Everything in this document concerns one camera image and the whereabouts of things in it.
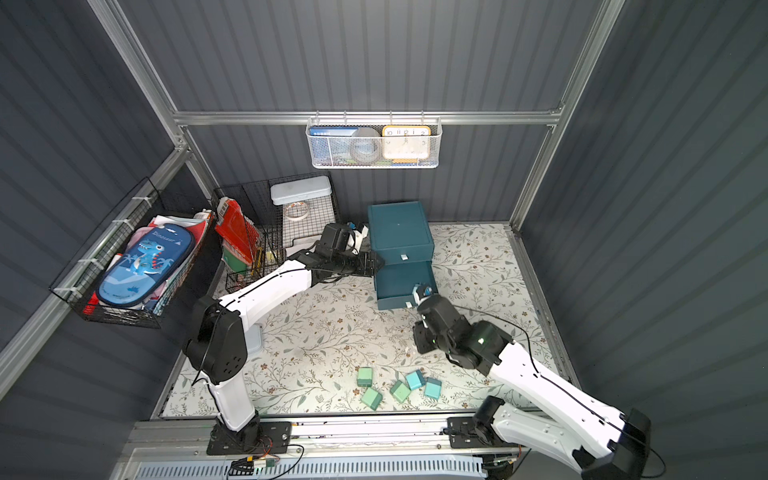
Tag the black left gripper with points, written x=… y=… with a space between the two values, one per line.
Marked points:
x=368 y=261

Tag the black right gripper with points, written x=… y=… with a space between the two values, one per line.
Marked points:
x=424 y=301

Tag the teal plug cube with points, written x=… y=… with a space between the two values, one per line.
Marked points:
x=432 y=388
x=415 y=380

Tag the teal drawer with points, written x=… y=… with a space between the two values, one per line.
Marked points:
x=394 y=284

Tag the teal two-drawer cabinet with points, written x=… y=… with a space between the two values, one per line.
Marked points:
x=400 y=228

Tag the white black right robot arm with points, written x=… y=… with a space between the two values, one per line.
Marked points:
x=592 y=438

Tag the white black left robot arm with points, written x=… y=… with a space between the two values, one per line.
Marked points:
x=216 y=346

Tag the green plug cube right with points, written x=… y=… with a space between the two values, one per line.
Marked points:
x=400 y=391

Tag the green plug cube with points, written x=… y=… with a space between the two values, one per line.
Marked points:
x=364 y=377
x=400 y=391
x=372 y=398

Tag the white lidded box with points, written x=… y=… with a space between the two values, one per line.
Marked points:
x=300 y=190

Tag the red packet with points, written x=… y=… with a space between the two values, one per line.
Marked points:
x=241 y=240

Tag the green plug cube front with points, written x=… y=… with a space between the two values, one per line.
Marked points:
x=372 y=398

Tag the blue box in basket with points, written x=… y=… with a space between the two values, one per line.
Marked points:
x=330 y=145

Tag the grey tape roll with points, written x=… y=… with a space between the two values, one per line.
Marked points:
x=365 y=145

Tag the yellow alarm clock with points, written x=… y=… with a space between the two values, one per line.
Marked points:
x=404 y=144

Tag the blue dinosaur pencil case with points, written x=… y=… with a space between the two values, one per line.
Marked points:
x=145 y=266

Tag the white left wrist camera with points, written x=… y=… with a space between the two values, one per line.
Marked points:
x=357 y=235

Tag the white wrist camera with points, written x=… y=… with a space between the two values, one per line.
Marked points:
x=357 y=235
x=420 y=293

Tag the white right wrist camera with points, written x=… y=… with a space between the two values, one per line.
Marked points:
x=420 y=293

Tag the black wire desk rack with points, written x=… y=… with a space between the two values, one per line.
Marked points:
x=284 y=229

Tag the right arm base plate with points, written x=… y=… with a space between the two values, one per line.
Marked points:
x=465 y=433

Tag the white wire wall basket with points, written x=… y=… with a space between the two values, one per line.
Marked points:
x=378 y=123

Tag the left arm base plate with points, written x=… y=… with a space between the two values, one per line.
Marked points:
x=256 y=438

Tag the black wire side basket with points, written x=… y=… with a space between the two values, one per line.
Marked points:
x=144 y=207

